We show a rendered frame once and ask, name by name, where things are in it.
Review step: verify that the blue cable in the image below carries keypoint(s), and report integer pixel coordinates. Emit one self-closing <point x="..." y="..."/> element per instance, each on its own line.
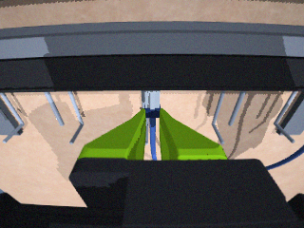
<point x="152" y="125"/>

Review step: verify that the grey patch panel rack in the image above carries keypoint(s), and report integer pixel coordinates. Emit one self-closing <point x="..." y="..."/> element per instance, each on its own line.
<point x="133" y="56"/>

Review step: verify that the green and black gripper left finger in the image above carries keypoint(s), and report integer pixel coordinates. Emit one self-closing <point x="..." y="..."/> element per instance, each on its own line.
<point x="120" y="142"/>

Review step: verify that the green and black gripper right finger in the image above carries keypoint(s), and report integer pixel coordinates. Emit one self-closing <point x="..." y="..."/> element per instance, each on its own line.
<point x="185" y="143"/>

